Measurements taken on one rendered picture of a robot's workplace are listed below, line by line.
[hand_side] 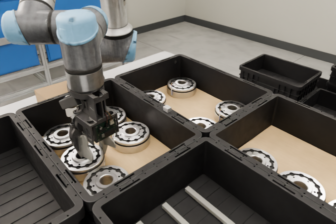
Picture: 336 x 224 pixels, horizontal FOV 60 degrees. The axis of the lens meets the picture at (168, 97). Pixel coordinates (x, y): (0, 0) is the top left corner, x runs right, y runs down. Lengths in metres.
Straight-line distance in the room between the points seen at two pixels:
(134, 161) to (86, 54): 0.31
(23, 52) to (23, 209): 2.04
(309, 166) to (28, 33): 0.73
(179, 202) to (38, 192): 0.32
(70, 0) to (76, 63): 2.16
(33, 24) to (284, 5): 3.47
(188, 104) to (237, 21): 3.39
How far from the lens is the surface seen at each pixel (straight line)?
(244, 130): 0.80
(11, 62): 2.65
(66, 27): 0.57
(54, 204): 0.71
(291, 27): 3.92
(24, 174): 0.80
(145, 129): 0.81
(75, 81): 0.60
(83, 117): 0.66
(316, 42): 3.84
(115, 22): 1.03
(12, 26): 0.72
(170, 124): 0.74
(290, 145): 0.87
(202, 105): 0.97
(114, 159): 0.77
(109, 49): 1.07
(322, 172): 0.82
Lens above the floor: 1.34
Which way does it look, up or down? 30 degrees down
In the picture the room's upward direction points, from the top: straight up
